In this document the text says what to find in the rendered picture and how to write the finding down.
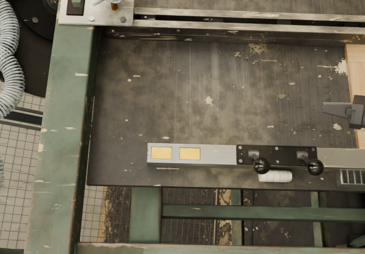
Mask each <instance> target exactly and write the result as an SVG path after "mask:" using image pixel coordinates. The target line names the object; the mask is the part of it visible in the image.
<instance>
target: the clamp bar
mask: <svg viewBox="0 0 365 254"><path fill-rule="evenodd" d="M96 1H98V0H85V6H84V15H83V16H68V15H67V6H68V0H61V5H60V13H59V20H58V24H75V25H96V26H104V27H105V32H106V36H107V38H108V39H135V40H167V41H199V42H230V43H248V44H279V45H311V46H343V47H344V46H345V45H346V44H356V45H365V16H360V15H330V14H300V13H270V12H254V11H224V10H194V9H164V8H134V0H122V1H121V2H120V3H111V2H108V1H106V0H104V1H102V2H101V3H99V4H97V5H95V6H94V7H93V6H92V3H94V2H96ZM115 1H117V0H115Z"/></svg>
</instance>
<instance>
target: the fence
mask: <svg viewBox="0 0 365 254"><path fill-rule="evenodd" d="M236 146H237V145H202V144H162V143H148V150H147V165H148V166H166V167H188V168H230V169H254V168H253V165H238V164H237V158H236ZM152 147H171V148H172V159H151V155H152ZM180 148H199V149H200V160H182V159H179V155H180ZM317 157H318V159H319V160H320V161H321V162H322V163H323V164H324V171H337V170H339V169H361V170H365V149H358V148H319V147H317ZM270 169H271V170H307V169H306V166H276V165H271V166H270Z"/></svg>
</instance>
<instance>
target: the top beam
mask: <svg viewBox="0 0 365 254"><path fill-rule="evenodd" d="M60 5H61V0H59V4H58V11H57V16H56V24H55V31H54V39H53V47H52V54H51V62H50V67H49V74H48V82H47V90H46V97H45V105H44V110H43V117H42V125H41V133H40V140H39V148H38V153H37V160H36V168H35V176H34V183H33V191H32V199H31V203H30V211H29V219H28V227H27V234H26V242H25V246H24V254H74V252H75V244H76V243H77V240H79V241H80V233H81V222H82V216H83V204H84V193H85V182H86V171H87V160H88V153H89V143H90V132H91V120H92V110H93V98H94V92H95V81H96V70H97V59H98V47H99V37H100V26H96V25H75V24H58V20H59V13H60Z"/></svg>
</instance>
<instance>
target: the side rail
mask: <svg viewBox="0 0 365 254"><path fill-rule="evenodd" d="M77 244H78V249H77V254H365V248H355V247H304V246H254V245H204V244H153V243H103V242H77Z"/></svg>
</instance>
